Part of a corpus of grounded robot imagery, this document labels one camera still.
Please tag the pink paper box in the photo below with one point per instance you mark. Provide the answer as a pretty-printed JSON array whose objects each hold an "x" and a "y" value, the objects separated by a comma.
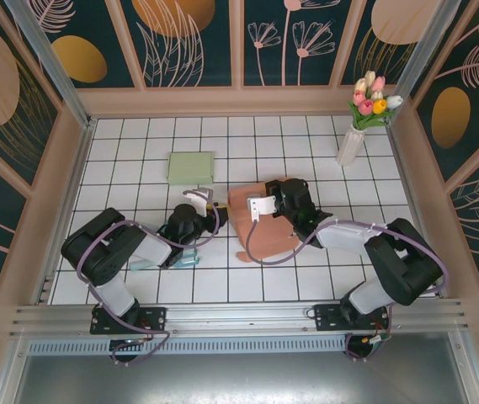
[{"x": 264, "y": 240}]

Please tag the green paper box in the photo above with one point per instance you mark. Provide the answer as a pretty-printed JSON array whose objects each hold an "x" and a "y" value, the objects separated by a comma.
[{"x": 190, "y": 168}]

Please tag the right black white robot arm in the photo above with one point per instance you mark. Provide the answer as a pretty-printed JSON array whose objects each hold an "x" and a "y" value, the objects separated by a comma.
[{"x": 395, "y": 261}]

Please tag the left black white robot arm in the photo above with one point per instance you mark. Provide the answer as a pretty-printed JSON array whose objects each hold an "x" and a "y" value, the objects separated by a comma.
[{"x": 108, "y": 256}]

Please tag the blue toy garden fork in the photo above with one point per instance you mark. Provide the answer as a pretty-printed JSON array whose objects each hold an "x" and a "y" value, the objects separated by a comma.
[{"x": 186, "y": 258}]

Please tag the white ribbed vase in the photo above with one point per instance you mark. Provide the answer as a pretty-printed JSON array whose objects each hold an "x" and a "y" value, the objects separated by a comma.
[{"x": 349, "y": 147}]

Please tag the artificial tulip bouquet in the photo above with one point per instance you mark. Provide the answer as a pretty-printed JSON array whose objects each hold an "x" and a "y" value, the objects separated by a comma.
[{"x": 371, "y": 105}]

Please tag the grey metal sheet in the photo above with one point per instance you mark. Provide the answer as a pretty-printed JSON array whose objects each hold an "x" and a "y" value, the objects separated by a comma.
[{"x": 239, "y": 381}]

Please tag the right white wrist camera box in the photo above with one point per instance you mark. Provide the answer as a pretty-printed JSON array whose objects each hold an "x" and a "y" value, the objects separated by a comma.
[{"x": 262, "y": 206}]

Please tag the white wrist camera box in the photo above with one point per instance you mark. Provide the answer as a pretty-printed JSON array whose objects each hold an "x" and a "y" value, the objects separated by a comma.
[
  {"x": 262, "y": 206},
  {"x": 200, "y": 198}
]

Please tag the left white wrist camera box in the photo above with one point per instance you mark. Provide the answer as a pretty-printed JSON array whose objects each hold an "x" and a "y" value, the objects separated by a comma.
[{"x": 200, "y": 198}]

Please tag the aluminium front rail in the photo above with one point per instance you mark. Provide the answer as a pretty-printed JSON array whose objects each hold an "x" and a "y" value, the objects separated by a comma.
[{"x": 239, "y": 322}]

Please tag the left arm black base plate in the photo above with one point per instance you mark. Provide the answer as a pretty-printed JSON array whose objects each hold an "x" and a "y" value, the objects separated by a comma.
[{"x": 150, "y": 320}]

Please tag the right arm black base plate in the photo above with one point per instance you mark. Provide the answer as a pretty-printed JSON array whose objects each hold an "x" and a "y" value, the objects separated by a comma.
[{"x": 331, "y": 317}]

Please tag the aluminium corner post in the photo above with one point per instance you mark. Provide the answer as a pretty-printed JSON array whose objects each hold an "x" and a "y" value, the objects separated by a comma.
[
  {"x": 424, "y": 63},
  {"x": 54, "y": 67}
]

